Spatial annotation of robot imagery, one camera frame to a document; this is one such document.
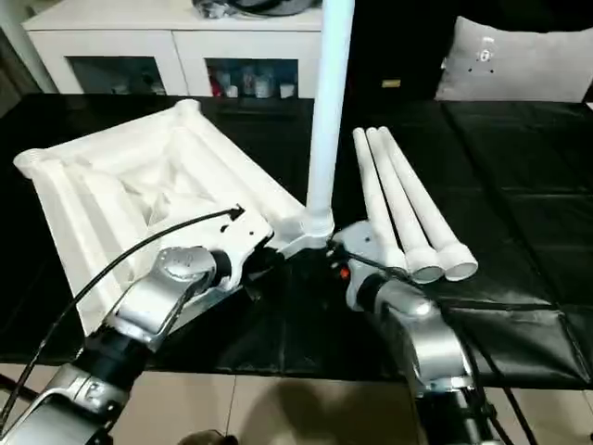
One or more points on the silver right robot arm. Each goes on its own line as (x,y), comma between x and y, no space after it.
(431,334)

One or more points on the white sideboard with glass doors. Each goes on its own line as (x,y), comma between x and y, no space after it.
(116,41)

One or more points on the dark round robot body part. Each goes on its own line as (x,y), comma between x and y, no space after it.
(208,439)

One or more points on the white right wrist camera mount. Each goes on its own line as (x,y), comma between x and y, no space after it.
(361,241)

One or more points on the white patterned jar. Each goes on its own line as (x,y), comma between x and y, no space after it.
(262,87)

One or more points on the small white cup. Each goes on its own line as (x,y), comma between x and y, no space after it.
(287,90)

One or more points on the white plastic table leg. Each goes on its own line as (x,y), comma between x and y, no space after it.
(331,92)
(414,185)
(394,185)
(373,185)

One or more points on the white plastic table top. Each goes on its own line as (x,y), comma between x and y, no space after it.
(92,185)

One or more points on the black metal frame leg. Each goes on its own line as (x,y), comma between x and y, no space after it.
(11,382)

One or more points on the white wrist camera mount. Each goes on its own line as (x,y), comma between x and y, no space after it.
(241,236)
(361,241)

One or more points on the black speaker with gold label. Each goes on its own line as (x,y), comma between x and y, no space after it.
(394,46)

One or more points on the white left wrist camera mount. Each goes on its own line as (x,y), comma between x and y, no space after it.
(241,236)

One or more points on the grey helmet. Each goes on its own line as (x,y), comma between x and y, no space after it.
(278,5)

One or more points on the grey cushion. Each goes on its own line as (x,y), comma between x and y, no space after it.
(533,69)

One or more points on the black work mat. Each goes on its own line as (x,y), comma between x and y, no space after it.
(509,185)

